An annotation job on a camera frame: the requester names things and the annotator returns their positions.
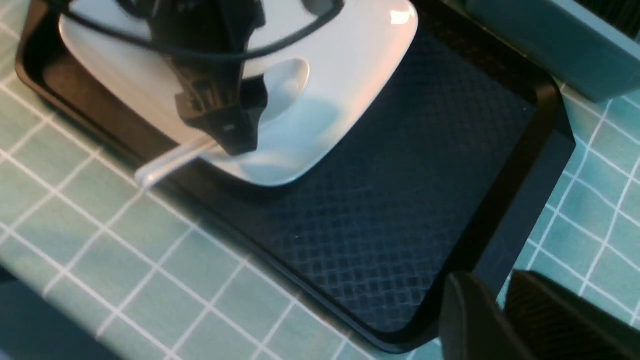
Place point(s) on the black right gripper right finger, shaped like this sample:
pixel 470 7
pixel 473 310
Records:
pixel 557 324

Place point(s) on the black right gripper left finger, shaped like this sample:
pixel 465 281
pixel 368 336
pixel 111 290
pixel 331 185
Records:
pixel 472 325

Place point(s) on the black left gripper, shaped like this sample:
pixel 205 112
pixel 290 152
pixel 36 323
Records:
pixel 215 98

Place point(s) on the white ceramic spoon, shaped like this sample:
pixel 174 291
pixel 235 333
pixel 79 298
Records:
pixel 284 152

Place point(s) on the white square rice plate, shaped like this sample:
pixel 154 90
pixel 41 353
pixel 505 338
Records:
pixel 351 59

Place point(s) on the black serving tray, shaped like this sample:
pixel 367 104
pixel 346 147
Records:
pixel 448 170

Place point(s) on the green checked tablecloth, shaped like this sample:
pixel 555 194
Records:
pixel 141 273

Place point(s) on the blue-grey chopstick bin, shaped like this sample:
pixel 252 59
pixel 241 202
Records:
pixel 570 41

